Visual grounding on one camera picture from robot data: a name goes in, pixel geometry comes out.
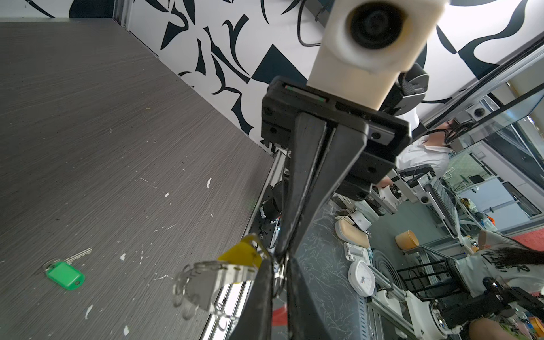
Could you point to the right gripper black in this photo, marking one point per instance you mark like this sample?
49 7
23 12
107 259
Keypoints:
335 146

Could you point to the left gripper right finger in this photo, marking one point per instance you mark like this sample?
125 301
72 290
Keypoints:
304 321

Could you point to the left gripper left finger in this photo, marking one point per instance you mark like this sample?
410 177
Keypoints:
255 320

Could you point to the red capped key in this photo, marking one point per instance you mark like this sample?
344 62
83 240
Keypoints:
280 317

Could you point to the yellow capped key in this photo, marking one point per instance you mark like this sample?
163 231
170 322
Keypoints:
249 251

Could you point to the green capped key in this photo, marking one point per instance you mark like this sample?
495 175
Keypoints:
63 273

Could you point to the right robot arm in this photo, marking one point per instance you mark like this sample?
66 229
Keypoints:
407 92

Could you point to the person in white shirt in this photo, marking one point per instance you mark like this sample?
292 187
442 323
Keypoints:
430 149

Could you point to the computer monitor outside cell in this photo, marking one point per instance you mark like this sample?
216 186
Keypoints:
483 122

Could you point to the white wall clock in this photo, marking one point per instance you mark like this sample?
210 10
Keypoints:
361 278

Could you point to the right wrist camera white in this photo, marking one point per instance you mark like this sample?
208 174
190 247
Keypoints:
367 44

